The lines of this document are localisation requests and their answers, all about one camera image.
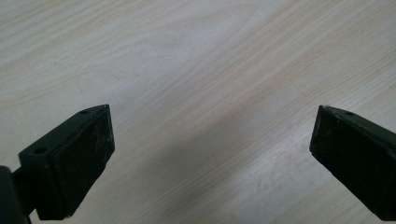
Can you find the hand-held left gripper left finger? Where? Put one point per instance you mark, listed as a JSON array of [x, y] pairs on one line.
[[71, 161]]

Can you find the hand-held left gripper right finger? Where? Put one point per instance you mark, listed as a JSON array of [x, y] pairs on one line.
[[358, 155]]

